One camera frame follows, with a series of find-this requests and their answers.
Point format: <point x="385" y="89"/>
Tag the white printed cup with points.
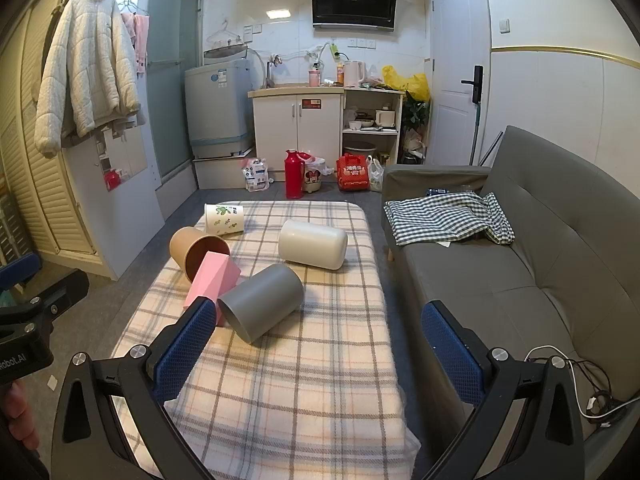
<point x="225" y="220"/>

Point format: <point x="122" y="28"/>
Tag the pink bottle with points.
<point x="314" y="77"/>

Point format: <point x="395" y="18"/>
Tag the green plant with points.
<point x="416" y="112"/>

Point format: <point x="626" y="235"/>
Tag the person's left hand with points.
<point x="17" y="417"/>

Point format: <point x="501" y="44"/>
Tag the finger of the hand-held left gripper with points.
<point x="20" y="267"/>
<point x="67" y="292"/>

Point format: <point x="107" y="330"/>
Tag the grey sofa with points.
<point x="540" y="240"/>

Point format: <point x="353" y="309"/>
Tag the plaid blanket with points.
<point x="310" y="385"/>

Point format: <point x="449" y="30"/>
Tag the white and blue packet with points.
<point x="256" y="175"/>

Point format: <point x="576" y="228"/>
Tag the red thermos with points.
<point x="294" y="175"/>

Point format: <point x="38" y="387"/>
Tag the glass sliding door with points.
<point x="172" y="70"/>

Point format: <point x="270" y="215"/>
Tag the white wall switch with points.
<point x="504" y="25"/>

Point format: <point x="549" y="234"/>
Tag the white door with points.
<point x="457" y="50"/>

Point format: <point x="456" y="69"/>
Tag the grey cup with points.
<point x="265" y="300"/>

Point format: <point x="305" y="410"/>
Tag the black door lock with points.
<point x="476" y="82"/>

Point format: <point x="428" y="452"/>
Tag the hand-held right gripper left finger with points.
<point x="182" y="350"/>

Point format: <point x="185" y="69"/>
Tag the white electric kettle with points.
<point x="354" y="74"/>

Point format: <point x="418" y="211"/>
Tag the white plastic bag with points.
<point x="376" y="177"/>

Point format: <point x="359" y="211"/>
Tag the cream white cup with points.
<point x="312" y="245"/>

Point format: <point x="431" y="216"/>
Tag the white sink cabinet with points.
<point x="295" y="125"/>

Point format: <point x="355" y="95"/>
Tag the open shelf unit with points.
<point x="397" y="120"/>

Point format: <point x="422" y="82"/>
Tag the white platform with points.
<point x="220" y="172"/>

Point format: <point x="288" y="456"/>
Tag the yellow plastic bag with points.
<point x="407" y="82"/>

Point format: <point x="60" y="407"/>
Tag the red bag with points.
<point x="352" y="174"/>

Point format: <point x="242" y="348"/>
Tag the wall mirror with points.
<point x="127" y="157"/>

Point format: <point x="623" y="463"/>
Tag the washing machine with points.
<point x="217" y="110"/>

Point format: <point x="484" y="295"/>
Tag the louvred wardrobe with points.
<point x="30" y="185"/>

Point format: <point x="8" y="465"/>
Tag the green checked cloth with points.
<point x="435" y="220"/>

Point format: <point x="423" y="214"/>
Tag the pink square cup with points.
<point x="212" y="275"/>

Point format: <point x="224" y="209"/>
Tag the white padded jacket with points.
<point x="85" y="70"/>

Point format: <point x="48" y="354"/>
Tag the brown cup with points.
<point x="182" y="250"/>

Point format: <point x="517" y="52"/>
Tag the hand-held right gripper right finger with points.
<point x="452" y="350"/>

